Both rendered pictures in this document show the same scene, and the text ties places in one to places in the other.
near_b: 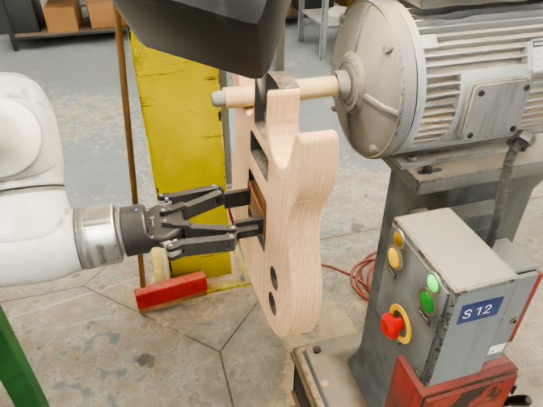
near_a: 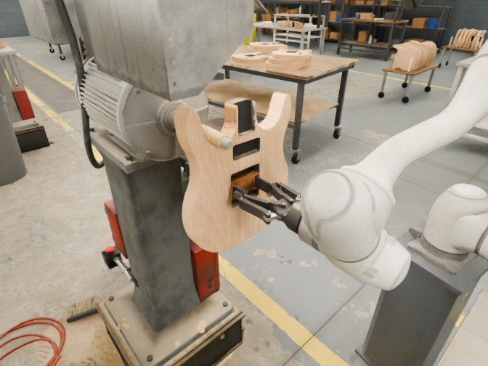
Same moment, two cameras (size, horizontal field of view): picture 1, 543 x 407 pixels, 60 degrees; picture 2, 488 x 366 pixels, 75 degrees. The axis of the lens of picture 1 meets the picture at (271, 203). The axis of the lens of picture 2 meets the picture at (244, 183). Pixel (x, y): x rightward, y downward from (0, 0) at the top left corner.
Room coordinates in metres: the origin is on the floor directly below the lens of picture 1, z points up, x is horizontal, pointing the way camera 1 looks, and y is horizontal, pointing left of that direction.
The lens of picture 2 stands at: (0.91, 0.67, 1.53)
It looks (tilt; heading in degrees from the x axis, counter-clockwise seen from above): 31 degrees down; 245
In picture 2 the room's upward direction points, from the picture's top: straight up
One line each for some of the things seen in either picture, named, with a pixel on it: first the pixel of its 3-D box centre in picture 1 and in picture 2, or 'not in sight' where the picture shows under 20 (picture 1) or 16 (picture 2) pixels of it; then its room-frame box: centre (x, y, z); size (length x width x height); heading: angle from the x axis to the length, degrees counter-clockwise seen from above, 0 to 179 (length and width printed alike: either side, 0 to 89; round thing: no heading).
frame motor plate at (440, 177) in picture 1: (468, 139); (137, 138); (0.81, -0.38, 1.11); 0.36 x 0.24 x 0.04; 106
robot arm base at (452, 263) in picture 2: not in sight; (438, 242); (-0.13, 0.16, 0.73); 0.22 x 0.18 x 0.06; 99
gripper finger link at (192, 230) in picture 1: (199, 232); (280, 196); (0.55, 0.11, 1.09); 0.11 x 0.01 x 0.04; 86
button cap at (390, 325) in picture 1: (395, 324); not in sight; (0.47, -0.19, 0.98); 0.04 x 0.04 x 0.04; 16
